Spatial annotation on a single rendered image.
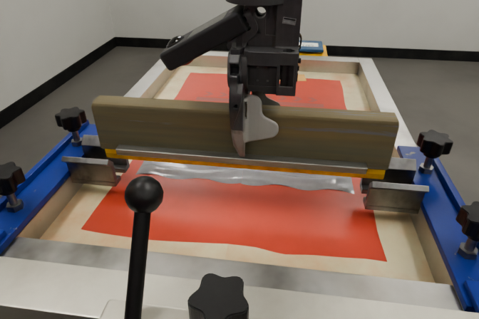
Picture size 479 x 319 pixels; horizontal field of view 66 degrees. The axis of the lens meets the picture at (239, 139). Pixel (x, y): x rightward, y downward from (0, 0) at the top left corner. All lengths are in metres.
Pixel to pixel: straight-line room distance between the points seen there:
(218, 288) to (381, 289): 0.23
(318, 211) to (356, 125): 0.15
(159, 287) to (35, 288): 0.11
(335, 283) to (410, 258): 0.14
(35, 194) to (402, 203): 0.50
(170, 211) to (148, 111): 0.15
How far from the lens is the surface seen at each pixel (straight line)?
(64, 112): 0.65
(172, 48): 0.46
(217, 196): 0.58
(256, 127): 0.46
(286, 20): 0.43
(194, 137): 0.51
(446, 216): 0.55
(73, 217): 0.59
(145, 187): 0.27
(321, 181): 0.61
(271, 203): 0.57
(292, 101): 0.88
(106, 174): 0.58
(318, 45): 1.26
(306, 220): 0.55
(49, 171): 0.62
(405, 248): 0.55
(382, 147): 0.51
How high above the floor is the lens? 1.33
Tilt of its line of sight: 31 degrees down
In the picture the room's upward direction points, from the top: straight up
